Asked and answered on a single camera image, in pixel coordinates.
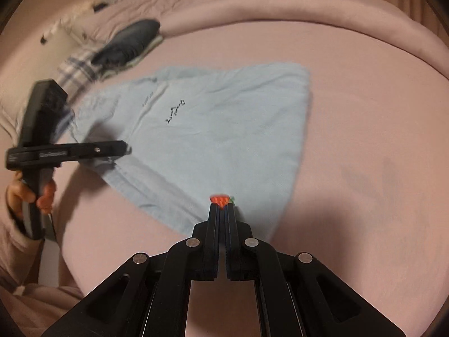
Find person's left hand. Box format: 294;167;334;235
6;177;57;220

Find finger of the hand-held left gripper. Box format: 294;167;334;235
38;140;132;166

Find plaid pillow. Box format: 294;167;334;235
55;50;103;103

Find person's left forearm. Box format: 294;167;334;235
0;211;45;290

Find pink duvet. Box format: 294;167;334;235
84;0;449;81

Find person's pink clothing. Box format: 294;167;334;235
0;283;87;337

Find light blue strawberry pants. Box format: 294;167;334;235
72;62;311;240

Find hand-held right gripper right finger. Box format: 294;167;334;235
224;203;407;337

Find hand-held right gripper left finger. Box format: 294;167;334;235
41;203;221;337

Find pink bed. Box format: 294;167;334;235
52;24;449;337

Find folded dark denim jeans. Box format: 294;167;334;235
90;19;162;68

